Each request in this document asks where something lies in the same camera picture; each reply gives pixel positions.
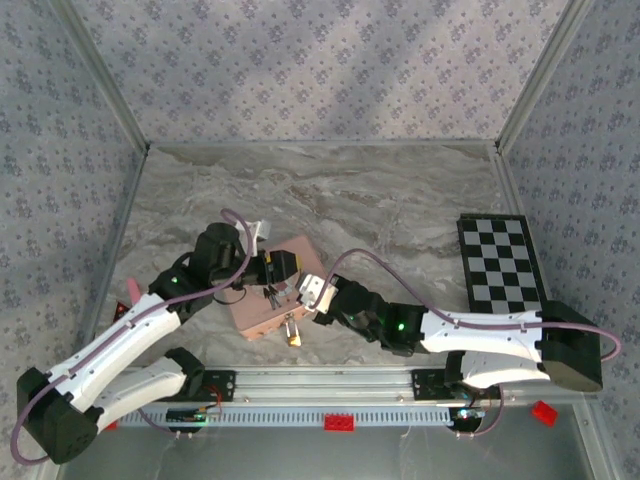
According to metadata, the brass padlock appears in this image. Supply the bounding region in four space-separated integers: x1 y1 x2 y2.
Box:
282 312 304 348

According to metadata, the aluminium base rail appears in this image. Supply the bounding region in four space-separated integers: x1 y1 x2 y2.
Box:
204 367 454 402

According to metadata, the black and white checkerboard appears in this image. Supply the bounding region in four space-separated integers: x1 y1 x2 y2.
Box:
457 213 549 315

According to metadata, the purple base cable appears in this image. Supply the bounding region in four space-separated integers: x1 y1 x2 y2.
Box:
137 407 182 439
455 397 504 439

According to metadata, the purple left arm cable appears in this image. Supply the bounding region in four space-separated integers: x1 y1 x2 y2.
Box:
10 208 251 467

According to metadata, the white slotted cable duct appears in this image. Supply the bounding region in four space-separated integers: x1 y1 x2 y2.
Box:
117 403 455 429

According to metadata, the aluminium frame post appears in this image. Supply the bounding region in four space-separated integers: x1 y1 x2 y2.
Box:
493 0 597 154

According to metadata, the pink box with hasp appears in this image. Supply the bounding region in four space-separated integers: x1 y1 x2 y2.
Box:
219 234 331 342

